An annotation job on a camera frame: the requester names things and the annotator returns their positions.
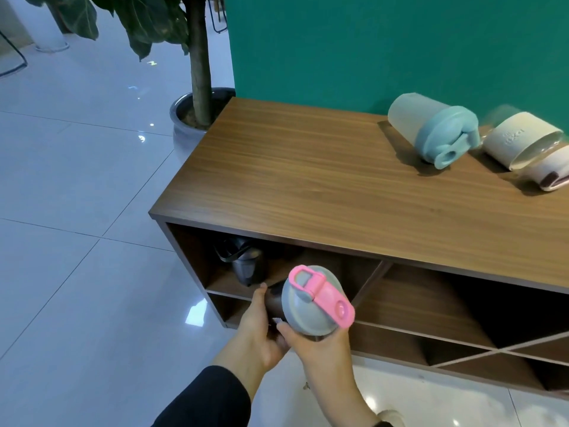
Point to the green backdrop cloth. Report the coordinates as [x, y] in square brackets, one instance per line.
[378, 48]

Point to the person's beige shoe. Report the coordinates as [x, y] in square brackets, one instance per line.
[391, 418]

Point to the black metal stool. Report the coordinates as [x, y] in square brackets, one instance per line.
[18, 62]

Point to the light blue lid bottle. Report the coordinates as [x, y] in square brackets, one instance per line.
[438, 128]

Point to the white plant pot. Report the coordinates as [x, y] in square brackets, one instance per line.
[55, 37]

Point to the person's right hand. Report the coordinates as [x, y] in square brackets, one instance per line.
[324, 360]

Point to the grey round plant pot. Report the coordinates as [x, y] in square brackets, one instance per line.
[180, 120]

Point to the person's right forearm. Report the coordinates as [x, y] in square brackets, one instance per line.
[342, 404]

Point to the white sleeve glass bottle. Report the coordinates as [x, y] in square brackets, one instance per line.
[520, 140]

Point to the large-leaf green plant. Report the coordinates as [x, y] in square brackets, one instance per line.
[200, 62]

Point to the person's left hand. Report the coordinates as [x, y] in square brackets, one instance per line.
[253, 337]

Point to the black shaker bottle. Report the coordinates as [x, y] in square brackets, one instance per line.
[249, 264]

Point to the grey pink lid bottle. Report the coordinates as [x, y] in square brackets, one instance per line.
[306, 311]

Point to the brown wooden cabinet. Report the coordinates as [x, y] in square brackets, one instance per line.
[333, 173]

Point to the person's left forearm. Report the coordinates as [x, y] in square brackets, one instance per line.
[209, 400]

